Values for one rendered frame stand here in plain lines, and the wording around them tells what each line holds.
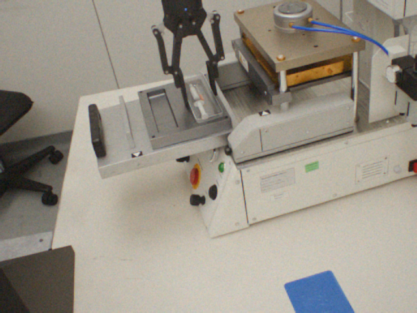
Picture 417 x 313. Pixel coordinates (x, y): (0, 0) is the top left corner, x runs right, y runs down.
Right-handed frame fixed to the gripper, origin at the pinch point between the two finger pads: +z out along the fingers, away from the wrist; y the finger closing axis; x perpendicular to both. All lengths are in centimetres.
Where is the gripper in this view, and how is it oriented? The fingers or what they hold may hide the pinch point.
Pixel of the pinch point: (197, 83)
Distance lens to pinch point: 103.5
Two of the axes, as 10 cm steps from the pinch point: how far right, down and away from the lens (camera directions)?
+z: 1.5, 7.8, 6.1
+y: -9.6, 2.6, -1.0
